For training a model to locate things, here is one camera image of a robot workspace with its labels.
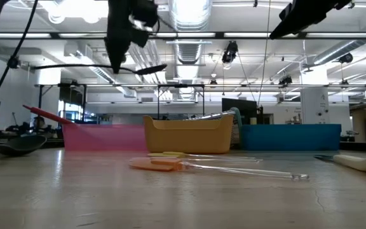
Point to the black ceiling spotlight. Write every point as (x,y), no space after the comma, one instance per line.
(230,52)
(285,81)
(346,58)

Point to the black metal rig frame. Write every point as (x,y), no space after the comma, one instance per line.
(39,101)

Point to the yellow plastic bin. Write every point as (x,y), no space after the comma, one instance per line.
(189,136)

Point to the black monitor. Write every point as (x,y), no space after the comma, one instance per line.
(238,109)

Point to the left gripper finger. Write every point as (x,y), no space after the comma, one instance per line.
(117,52)

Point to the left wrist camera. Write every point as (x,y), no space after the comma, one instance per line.
(145,12)

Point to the teal-framed metal box grater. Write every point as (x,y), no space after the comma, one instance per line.
(214,115)

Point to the person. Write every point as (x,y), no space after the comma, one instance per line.
(39,122)

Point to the black overhead beam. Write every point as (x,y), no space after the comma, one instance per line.
(249,35)

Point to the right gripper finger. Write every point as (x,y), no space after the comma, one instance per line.
(292,27)

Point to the black solid serving spoon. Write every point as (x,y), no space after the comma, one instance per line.
(24,144)

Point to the orange silicone spatula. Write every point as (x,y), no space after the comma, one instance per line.
(157,164)

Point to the blue plastic bin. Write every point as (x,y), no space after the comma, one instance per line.
(291,137)

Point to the pink plastic bin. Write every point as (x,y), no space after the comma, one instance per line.
(106,137)

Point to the yellow silicone spatula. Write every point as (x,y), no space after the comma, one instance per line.
(167,155)

